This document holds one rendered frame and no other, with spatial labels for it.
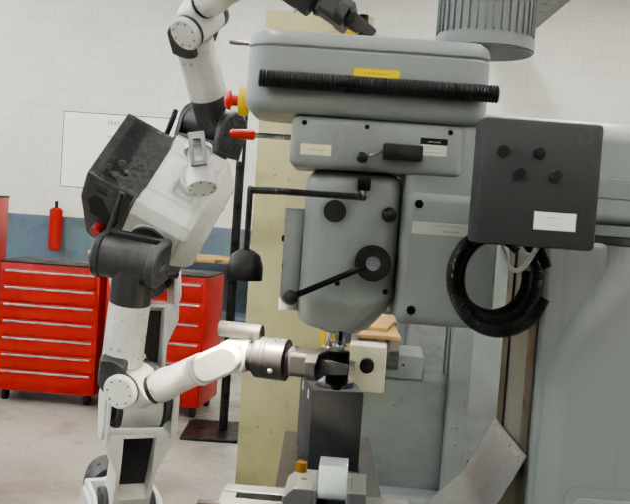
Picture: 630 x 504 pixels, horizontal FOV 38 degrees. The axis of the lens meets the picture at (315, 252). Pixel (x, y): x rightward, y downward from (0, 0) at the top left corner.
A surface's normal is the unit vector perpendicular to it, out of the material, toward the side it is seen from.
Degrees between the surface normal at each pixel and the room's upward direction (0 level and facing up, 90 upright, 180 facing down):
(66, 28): 90
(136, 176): 58
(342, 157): 90
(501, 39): 90
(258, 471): 90
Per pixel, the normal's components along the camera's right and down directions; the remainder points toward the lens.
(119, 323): -0.27, 0.18
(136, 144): 0.35, -0.47
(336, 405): 0.14, 0.06
